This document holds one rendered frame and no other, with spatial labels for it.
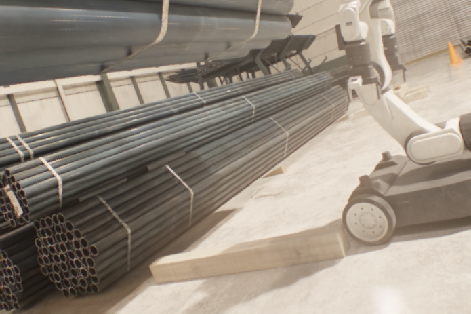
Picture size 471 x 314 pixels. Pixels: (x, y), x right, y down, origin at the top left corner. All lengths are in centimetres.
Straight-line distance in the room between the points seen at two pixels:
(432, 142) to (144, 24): 114
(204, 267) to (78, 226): 74
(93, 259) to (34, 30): 140
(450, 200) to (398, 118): 38
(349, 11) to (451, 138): 60
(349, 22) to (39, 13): 99
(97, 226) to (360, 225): 138
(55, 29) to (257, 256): 119
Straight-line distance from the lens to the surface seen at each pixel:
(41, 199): 237
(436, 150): 173
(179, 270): 211
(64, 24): 126
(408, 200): 168
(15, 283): 287
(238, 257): 188
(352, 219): 172
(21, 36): 118
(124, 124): 351
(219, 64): 1213
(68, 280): 265
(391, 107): 177
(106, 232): 238
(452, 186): 163
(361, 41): 157
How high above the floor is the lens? 66
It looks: 3 degrees down
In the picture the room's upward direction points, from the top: 21 degrees counter-clockwise
